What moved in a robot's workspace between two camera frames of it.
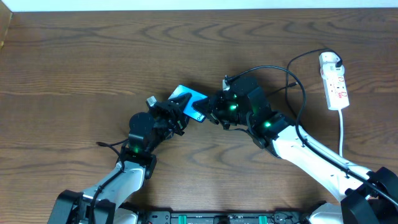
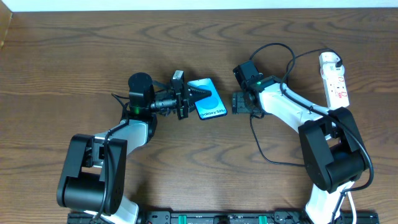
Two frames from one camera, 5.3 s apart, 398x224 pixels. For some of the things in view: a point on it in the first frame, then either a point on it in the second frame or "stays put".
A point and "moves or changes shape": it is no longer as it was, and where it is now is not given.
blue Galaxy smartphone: (188, 110) moves or changes shape
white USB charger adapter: (328, 70) stays put
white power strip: (336, 92) stays put
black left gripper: (170, 112) -> (181, 102)
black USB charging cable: (338, 65) moves or changes shape
